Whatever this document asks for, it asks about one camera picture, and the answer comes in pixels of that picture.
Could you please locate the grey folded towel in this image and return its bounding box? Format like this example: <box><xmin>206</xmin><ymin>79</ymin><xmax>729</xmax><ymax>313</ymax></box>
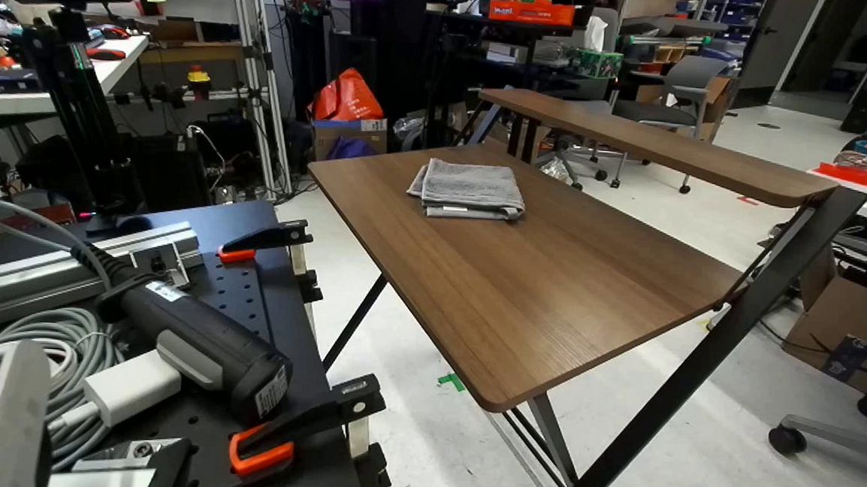
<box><xmin>405</xmin><ymin>156</ymin><xmax>529</xmax><ymax>224</ymax></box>

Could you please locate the large cardboard box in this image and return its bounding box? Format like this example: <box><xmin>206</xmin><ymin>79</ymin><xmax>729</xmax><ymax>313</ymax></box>
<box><xmin>779</xmin><ymin>249</ymin><xmax>867</xmax><ymax>396</ymax></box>

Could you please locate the yellow and red stop button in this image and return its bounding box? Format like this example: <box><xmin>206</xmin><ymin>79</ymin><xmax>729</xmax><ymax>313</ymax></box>
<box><xmin>186</xmin><ymin>65</ymin><xmax>213</xmax><ymax>102</ymax></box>

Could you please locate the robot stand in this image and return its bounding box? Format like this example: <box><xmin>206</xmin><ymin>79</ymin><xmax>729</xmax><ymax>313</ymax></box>
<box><xmin>0</xmin><ymin>186</ymin><xmax>409</xmax><ymax>487</ymax></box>

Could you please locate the white power adapter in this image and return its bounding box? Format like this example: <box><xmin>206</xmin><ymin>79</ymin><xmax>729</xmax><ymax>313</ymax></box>
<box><xmin>79</xmin><ymin>346</ymin><xmax>185</xmax><ymax>433</ymax></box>

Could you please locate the orange bag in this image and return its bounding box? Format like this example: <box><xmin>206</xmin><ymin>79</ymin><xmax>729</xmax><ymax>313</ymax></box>
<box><xmin>309</xmin><ymin>66</ymin><xmax>388</xmax><ymax>126</ymax></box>

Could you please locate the coil of grey cable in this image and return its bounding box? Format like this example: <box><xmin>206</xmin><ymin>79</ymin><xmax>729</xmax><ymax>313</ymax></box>
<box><xmin>0</xmin><ymin>303</ymin><xmax>131</xmax><ymax>475</ymax></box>

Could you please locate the red tray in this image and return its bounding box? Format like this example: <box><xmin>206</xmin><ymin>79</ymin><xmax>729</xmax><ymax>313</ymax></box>
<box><xmin>815</xmin><ymin>161</ymin><xmax>867</xmax><ymax>186</ymax></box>

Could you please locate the aluminium rail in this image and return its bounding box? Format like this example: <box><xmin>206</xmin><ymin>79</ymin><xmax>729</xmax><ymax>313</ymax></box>
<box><xmin>0</xmin><ymin>210</ymin><xmax>207</xmax><ymax>352</ymax></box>

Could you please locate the black equipment cart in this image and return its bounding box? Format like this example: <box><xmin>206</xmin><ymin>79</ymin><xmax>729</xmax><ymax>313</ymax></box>
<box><xmin>418</xmin><ymin>8</ymin><xmax>623</xmax><ymax>161</ymax></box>

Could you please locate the metal shelf rack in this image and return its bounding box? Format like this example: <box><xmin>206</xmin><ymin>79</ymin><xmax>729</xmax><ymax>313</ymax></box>
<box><xmin>115</xmin><ymin>0</ymin><xmax>306</xmax><ymax>200</ymax></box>

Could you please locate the black clamp with orange handle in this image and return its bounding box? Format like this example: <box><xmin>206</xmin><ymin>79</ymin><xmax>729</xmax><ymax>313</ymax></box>
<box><xmin>226</xmin><ymin>365</ymin><xmax>389</xmax><ymax>487</ymax></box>
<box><xmin>216</xmin><ymin>215</ymin><xmax>315</xmax><ymax>271</ymax></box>

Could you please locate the green tissue box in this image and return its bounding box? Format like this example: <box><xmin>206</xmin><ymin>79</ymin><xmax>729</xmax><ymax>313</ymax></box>
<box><xmin>567</xmin><ymin>47</ymin><xmax>625</xmax><ymax>80</ymax></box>

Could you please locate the metal bracket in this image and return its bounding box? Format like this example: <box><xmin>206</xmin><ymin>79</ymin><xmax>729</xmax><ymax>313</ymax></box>
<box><xmin>48</xmin><ymin>429</ymin><xmax>194</xmax><ymax>487</ymax></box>

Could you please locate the camera on tripod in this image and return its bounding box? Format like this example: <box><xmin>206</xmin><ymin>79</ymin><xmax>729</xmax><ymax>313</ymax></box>
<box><xmin>0</xmin><ymin>0</ymin><xmax>160</xmax><ymax>221</ymax></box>

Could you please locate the orange box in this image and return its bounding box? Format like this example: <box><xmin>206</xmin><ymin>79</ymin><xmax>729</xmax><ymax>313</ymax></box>
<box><xmin>488</xmin><ymin>0</ymin><xmax>576</xmax><ymax>26</ymax></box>

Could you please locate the cardboard box with white label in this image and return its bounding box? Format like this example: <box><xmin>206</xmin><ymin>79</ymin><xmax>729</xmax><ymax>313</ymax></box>
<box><xmin>310</xmin><ymin>113</ymin><xmax>390</xmax><ymax>167</ymax></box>

